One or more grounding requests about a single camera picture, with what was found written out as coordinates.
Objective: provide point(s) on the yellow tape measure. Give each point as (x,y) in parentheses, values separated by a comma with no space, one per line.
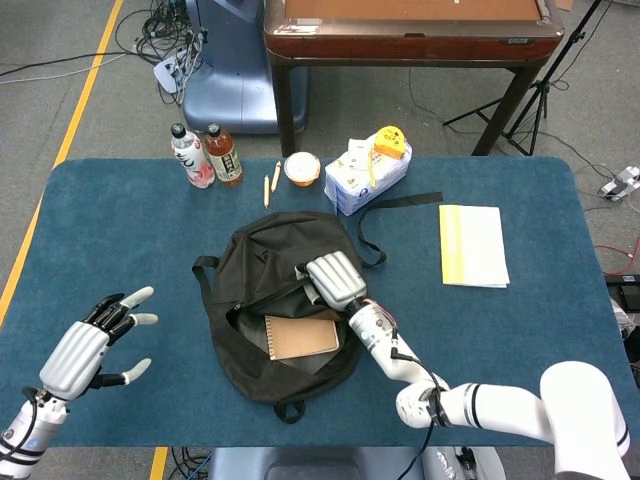
(390,140)

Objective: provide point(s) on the short wooden pencil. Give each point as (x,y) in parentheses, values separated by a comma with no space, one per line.
(275,177)

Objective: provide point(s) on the brown tea bottle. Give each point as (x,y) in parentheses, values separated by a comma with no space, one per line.
(225,157)

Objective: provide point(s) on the black floor box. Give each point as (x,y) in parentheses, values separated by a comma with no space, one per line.
(625,290)

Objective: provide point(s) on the white power strip with plugs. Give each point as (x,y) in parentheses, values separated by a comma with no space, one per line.
(167,72)

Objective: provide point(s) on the white blue tissue pack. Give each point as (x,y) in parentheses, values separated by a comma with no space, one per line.
(350,185)

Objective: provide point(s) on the blue grey machine base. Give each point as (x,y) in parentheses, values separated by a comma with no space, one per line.
(235,75)

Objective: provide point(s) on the long wooden pencil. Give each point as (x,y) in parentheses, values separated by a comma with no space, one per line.
(266,192)

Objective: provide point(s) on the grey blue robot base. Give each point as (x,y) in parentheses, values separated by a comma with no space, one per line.
(325,465)

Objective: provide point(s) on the brown wooden mahjong table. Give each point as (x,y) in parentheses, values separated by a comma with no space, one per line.
(410,45)

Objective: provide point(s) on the white pink drink bottle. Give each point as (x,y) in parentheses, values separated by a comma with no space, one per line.
(192,160)

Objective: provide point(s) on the white grey power strip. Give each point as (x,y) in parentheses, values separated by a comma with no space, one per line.
(620,182)

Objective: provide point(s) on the brown spiral notebook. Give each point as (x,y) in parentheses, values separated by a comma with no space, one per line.
(302,337)

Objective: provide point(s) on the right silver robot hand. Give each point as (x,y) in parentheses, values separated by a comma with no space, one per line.
(335,280)

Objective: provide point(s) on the black fabric backpack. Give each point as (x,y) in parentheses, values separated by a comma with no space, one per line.
(240,260)

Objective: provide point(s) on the blue felt table mat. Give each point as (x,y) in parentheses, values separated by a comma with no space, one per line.
(125,225)

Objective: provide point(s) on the orange cup white lid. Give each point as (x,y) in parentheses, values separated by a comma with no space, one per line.
(301,167)

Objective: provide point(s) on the white yellow booklet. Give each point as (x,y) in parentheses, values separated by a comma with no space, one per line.
(475,245)

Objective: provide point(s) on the black tripod stand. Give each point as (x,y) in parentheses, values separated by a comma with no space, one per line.
(537,95)

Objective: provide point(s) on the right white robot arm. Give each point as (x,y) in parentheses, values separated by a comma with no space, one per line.
(500,405)

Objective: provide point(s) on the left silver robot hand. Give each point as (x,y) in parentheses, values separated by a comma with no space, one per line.
(75,357)

